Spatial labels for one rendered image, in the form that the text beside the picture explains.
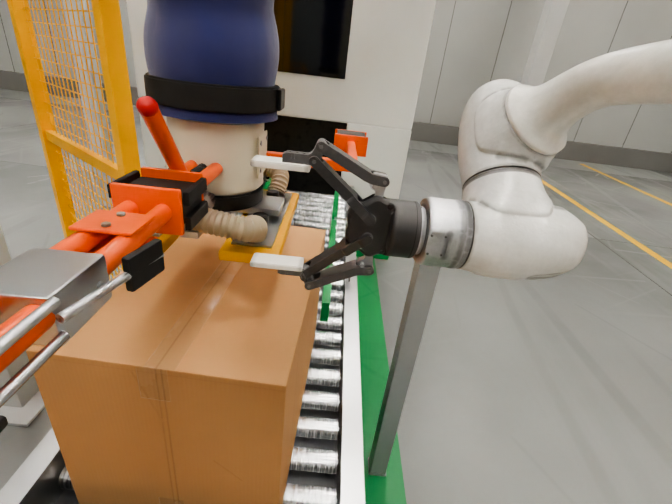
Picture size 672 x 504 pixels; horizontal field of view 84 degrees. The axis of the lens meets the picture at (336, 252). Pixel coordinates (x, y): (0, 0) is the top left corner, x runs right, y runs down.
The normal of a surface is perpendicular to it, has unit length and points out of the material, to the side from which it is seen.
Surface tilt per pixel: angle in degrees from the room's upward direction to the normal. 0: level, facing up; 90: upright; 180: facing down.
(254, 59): 92
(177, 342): 0
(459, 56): 90
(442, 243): 90
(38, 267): 0
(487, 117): 70
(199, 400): 90
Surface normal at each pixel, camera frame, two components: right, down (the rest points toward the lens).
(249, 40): 0.76, 0.22
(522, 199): 0.04, -0.42
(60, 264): 0.11, -0.89
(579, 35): -0.08, 0.44
